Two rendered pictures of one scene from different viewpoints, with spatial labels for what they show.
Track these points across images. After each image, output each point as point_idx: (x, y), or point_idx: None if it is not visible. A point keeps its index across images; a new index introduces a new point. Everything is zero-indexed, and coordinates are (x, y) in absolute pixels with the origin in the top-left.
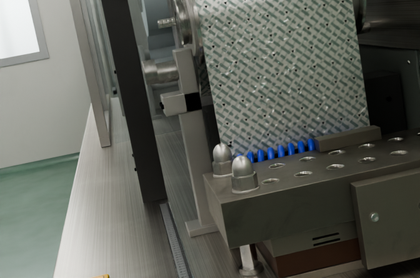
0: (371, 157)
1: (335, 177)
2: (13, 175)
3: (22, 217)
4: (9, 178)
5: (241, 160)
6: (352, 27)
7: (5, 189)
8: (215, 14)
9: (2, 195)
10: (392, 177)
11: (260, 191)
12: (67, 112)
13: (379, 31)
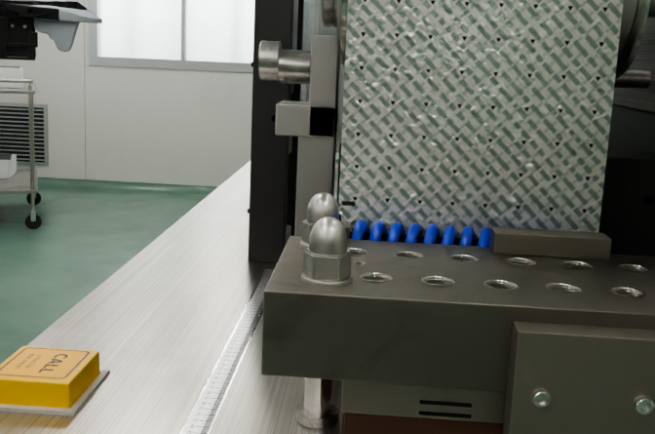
0: (574, 285)
1: (488, 303)
2: (203, 196)
3: None
4: (197, 199)
5: (327, 224)
6: (610, 58)
7: (188, 210)
8: None
9: (182, 215)
10: (596, 335)
11: (345, 290)
12: None
13: None
